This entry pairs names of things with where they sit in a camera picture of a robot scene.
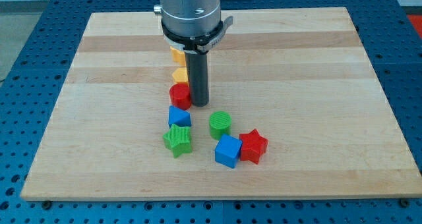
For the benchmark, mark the green star block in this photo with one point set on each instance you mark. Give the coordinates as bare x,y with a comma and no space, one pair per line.
178,140

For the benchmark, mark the blue triangle block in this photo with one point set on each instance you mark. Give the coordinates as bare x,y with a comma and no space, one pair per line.
179,117

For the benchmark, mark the yellow block behind arm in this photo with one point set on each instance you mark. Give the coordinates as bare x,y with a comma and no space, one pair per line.
178,56

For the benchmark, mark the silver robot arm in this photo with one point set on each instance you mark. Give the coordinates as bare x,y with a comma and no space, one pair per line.
194,27

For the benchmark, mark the red cylinder block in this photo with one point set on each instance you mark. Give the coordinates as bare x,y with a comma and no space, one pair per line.
180,96

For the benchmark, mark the yellow hexagon block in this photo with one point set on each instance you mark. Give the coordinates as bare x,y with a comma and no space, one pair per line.
180,76

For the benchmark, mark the red star block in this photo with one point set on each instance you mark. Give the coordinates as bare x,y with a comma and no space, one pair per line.
253,146

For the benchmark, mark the blue cube block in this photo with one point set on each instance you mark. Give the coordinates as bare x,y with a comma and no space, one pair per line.
227,151

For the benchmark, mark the green cylinder block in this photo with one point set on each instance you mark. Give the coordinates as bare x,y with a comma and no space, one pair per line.
219,124

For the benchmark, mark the wooden board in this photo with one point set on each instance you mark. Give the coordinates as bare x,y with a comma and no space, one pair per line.
301,77

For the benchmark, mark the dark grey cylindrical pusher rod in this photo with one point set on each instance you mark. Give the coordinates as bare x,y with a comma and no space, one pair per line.
197,71

